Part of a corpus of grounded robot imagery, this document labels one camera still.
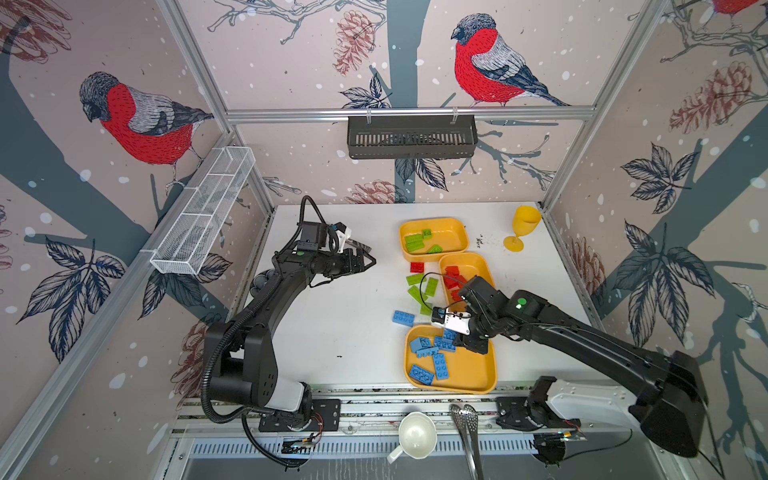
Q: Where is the blue brick bottom vertical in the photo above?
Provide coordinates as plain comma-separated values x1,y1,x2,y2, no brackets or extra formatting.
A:
416,347,440,358

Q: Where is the blue roof-shaped brick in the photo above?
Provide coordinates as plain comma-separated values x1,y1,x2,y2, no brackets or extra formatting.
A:
409,337,432,353

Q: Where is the green brick top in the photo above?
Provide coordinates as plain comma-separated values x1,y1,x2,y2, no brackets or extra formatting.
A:
406,274,424,286

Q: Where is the green brick diagonal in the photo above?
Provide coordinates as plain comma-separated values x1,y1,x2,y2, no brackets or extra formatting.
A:
408,285,424,303

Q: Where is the blue brick horizontal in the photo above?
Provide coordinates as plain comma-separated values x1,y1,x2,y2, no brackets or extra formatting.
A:
408,365,435,385

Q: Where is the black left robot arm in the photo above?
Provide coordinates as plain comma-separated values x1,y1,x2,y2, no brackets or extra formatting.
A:
200,195,376,430

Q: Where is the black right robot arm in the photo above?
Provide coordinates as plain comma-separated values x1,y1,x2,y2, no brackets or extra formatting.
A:
459,276,708,458

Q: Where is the yellow tray near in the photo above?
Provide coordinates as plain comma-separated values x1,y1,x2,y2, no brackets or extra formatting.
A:
404,325,498,394

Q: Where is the yellow tray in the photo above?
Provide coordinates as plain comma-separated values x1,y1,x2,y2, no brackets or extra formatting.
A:
438,252,494,312
399,217,469,263
404,325,498,394

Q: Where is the yellow tray far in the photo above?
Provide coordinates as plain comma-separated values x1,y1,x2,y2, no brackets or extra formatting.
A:
399,217,469,263

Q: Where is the yellow tray middle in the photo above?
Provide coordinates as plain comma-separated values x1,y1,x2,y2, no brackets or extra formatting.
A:
438,252,494,312

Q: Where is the white measuring cup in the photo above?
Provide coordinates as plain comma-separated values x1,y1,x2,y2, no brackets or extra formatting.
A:
387,412,438,464

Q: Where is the yellow plastic goblet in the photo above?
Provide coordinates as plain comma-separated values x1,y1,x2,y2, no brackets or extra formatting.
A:
503,206,542,252

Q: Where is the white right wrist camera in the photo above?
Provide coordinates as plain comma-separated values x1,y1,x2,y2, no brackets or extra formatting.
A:
431,307,472,335

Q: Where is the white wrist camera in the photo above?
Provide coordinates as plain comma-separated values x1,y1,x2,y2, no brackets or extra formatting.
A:
333,222,351,253
431,307,472,335

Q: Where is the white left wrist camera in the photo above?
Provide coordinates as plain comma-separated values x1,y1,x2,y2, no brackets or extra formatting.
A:
333,222,351,253

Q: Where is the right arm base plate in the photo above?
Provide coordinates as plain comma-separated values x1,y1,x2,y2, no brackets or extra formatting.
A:
495,376,581,432

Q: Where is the black wire wall basket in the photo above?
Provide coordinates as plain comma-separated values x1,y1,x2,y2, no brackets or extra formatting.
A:
347,115,478,160

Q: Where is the white mesh wall shelf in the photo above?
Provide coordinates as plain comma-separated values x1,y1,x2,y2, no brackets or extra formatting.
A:
150,146,255,275

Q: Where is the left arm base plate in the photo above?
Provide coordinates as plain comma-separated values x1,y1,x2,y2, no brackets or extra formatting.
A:
258,399,341,433

